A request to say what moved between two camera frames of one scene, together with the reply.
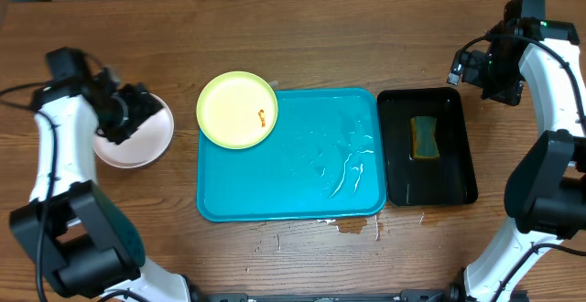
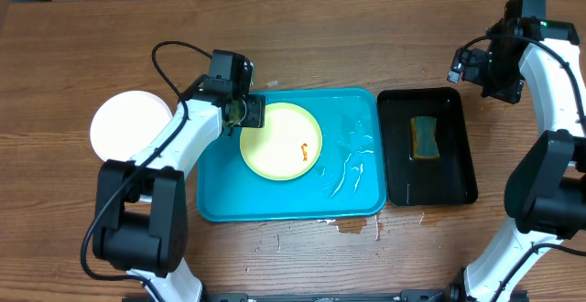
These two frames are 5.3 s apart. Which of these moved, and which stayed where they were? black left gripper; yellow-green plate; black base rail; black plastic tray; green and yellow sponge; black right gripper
Moved: black left gripper; yellow-green plate
Stayed: black plastic tray; black right gripper; green and yellow sponge; black base rail
